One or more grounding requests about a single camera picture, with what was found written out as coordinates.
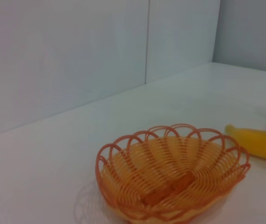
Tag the yellow banana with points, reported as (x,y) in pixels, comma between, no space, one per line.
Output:
(256,143)

